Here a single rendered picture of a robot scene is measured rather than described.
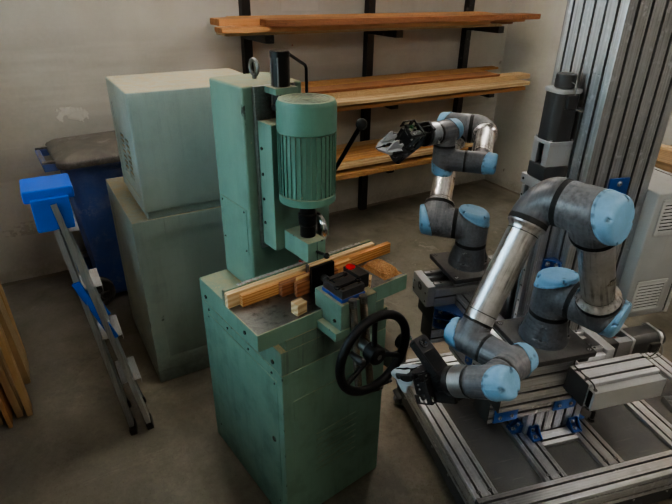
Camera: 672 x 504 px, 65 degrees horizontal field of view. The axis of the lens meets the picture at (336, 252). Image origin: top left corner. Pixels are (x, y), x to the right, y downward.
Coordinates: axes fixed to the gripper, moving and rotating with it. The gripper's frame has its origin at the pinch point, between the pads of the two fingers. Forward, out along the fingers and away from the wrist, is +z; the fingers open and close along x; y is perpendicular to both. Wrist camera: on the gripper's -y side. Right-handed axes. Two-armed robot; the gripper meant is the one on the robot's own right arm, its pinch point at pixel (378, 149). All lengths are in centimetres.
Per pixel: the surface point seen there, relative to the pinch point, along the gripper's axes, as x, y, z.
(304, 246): 13.0, -25.3, 25.8
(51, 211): -45, -63, 84
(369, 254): 19.0, -37.0, -4.0
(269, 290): 19, -37, 38
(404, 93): -114, -114, -171
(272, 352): 36, -43, 44
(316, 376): 48, -51, 31
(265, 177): -11.3, -19.3, 29.2
